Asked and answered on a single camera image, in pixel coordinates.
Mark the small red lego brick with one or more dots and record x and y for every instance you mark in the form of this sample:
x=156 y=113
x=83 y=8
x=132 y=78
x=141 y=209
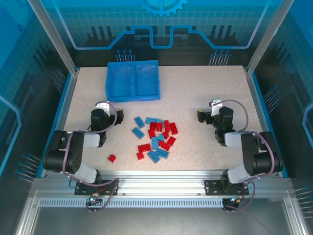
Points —
x=165 y=134
x=112 y=158

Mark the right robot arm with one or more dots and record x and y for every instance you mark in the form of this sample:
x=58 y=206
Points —
x=264 y=159

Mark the blue two-compartment bin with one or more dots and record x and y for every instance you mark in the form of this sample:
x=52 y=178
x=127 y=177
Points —
x=122 y=80

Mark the sheet metal tray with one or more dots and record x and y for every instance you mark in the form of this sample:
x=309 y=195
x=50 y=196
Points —
x=159 y=220

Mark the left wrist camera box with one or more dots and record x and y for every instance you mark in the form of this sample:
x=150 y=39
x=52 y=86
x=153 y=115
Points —
x=102 y=106

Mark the left aluminium side rail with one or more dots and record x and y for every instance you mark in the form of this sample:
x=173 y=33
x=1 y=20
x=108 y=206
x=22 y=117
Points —
x=65 y=107

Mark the aluminium side rail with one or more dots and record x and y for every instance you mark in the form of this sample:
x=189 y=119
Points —
x=65 y=107
x=259 y=110

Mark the right aluminium side rail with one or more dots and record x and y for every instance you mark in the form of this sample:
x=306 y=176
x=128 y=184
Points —
x=259 y=110

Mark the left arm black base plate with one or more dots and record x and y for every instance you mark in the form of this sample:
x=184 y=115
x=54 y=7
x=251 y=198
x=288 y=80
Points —
x=110 y=187

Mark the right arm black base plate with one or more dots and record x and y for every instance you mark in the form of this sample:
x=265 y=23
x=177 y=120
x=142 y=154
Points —
x=212 y=187

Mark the aluminium mounting rail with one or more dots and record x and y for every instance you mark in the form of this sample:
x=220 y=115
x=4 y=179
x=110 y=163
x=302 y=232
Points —
x=159 y=183

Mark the left aluminium frame post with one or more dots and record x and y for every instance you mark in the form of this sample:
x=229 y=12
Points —
x=54 y=36

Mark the aluminium frame post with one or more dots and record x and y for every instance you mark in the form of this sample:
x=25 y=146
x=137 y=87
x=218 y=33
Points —
x=54 y=36
x=268 y=36

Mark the right aluminium frame post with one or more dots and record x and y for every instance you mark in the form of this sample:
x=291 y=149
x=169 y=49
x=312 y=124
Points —
x=268 y=36

